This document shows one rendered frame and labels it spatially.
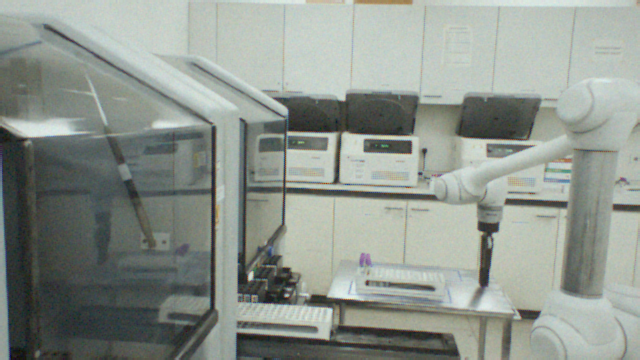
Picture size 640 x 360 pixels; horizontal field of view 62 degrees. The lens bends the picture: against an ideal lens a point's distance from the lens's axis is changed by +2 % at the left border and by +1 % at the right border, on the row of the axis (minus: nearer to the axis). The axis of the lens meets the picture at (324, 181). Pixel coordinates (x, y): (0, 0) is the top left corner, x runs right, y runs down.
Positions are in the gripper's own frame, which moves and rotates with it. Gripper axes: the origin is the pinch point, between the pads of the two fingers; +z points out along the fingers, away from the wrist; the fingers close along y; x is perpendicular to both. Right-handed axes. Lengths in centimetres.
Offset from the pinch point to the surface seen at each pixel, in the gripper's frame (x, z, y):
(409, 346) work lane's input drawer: -27, 5, 54
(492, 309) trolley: -0.3, 4.4, 21.3
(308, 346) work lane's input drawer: -54, 7, 56
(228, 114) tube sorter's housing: -74, -55, 68
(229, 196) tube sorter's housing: -73, -35, 67
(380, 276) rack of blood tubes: -36.5, -1.5, 16.0
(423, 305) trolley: -22.0, 4.8, 22.6
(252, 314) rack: -71, 1, 53
